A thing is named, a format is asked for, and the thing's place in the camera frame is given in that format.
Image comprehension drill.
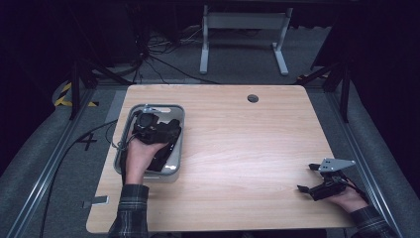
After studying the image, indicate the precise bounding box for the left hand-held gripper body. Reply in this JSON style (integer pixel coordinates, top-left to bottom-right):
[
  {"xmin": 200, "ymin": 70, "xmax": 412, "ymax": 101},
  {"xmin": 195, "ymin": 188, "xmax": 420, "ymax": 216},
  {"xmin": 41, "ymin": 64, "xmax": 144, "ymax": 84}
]
[{"xmin": 133, "ymin": 103, "xmax": 170, "ymax": 146}]

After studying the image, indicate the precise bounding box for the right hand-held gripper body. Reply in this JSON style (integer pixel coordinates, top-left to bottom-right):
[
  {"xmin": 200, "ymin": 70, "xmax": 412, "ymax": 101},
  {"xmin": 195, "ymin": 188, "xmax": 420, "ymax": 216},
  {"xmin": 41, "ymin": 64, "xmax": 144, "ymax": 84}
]
[{"xmin": 309, "ymin": 157, "xmax": 357, "ymax": 202}]

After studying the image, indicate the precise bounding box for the white bin with grey rim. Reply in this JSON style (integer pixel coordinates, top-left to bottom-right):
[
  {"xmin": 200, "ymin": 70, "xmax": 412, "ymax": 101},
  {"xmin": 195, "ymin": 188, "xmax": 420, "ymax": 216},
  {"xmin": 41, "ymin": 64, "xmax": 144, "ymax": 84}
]
[{"xmin": 113, "ymin": 103, "xmax": 186, "ymax": 184}]

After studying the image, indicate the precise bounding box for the person's right hand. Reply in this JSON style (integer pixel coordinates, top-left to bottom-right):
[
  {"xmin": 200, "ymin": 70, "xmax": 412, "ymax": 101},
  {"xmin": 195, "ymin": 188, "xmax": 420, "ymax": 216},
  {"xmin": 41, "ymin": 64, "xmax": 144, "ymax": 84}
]
[{"xmin": 326, "ymin": 184, "xmax": 369, "ymax": 214}]

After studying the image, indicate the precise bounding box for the person's left hand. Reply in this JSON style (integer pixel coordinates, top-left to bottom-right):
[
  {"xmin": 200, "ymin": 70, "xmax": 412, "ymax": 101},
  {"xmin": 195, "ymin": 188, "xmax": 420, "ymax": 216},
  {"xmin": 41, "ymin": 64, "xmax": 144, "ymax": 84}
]
[{"xmin": 124, "ymin": 133, "xmax": 168, "ymax": 186}]

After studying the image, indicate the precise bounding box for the black metal stand leg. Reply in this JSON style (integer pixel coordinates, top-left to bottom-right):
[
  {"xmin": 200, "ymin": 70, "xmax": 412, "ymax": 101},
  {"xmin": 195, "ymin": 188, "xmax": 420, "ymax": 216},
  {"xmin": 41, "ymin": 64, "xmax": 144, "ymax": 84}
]
[
  {"xmin": 296, "ymin": 60, "xmax": 352, "ymax": 124},
  {"xmin": 67, "ymin": 58, "xmax": 134, "ymax": 121}
]

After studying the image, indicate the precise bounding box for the yellow black hazard tape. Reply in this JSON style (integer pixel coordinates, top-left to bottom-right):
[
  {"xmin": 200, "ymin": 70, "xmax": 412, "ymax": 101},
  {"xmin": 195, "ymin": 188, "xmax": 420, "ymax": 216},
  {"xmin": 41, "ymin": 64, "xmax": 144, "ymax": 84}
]
[{"xmin": 53, "ymin": 81, "xmax": 100, "ymax": 108}]

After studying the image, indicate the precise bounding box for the right hand-held gripper cable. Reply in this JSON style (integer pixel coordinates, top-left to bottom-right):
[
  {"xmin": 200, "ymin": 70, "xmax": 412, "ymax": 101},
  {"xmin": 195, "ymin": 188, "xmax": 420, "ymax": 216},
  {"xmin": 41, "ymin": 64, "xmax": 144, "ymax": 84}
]
[{"xmin": 341, "ymin": 177, "xmax": 370, "ymax": 204}]

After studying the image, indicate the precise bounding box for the hand-held gripper cable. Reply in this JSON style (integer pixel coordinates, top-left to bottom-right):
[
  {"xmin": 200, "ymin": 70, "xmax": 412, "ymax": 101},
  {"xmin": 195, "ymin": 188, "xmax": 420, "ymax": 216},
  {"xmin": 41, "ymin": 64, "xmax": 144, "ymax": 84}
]
[
  {"xmin": 341, "ymin": 177, "xmax": 370, "ymax": 204},
  {"xmin": 110, "ymin": 109, "xmax": 141, "ymax": 186}
]

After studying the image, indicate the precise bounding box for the left hand-held gripper cable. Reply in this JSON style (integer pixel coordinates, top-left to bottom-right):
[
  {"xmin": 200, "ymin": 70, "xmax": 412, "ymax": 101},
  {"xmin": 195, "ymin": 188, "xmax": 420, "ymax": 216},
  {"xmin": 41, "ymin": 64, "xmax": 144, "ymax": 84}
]
[{"xmin": 110, "ymin": 109, "xmax": 141, "ymax": 186}]

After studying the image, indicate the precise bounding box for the aluminium floor rail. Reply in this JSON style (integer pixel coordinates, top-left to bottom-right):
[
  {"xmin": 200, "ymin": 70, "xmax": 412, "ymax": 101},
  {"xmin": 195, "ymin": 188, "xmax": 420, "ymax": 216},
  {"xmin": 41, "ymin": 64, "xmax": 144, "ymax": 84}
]
[
  {"xmin": 324, "ymin": 88, "xmax": 403, "ymax": 237},
  {"xmin": 5, "ymin": 88, "xmax": 97, "ymax": 238}
]

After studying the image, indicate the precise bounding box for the bundle of black floor cables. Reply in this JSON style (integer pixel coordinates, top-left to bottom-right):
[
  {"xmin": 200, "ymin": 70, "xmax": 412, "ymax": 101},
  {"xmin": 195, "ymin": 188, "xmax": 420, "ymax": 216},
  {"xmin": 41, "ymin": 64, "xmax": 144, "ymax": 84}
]
[{"xmin": 132, "ymin": 24, "xmax": 222, "ymax": 85}]

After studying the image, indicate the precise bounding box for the small grey metal bracket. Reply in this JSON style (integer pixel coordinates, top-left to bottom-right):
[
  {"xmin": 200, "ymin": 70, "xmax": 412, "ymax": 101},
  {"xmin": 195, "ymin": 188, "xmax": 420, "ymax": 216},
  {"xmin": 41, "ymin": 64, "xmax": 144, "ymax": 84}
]
[{"xmin": 81, "ymin": 194, "xmax": 110, "ymax": 209}]

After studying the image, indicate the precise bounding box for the long black floor cable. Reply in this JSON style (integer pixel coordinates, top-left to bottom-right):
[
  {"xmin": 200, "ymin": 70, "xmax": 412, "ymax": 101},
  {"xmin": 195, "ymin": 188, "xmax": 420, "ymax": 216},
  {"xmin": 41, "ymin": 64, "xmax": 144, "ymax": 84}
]
[{"xmin": 39, "ymin": 118, "xmax": 119, "ymax": 238}]

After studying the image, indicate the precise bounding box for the white metal desk frame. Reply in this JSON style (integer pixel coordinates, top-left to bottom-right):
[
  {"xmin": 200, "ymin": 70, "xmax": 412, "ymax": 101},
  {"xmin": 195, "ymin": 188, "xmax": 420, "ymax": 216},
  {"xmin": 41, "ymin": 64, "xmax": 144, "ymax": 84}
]
[{"xmin": 198, "ymin": 4, "xmax": 294, "ymax": 76}]

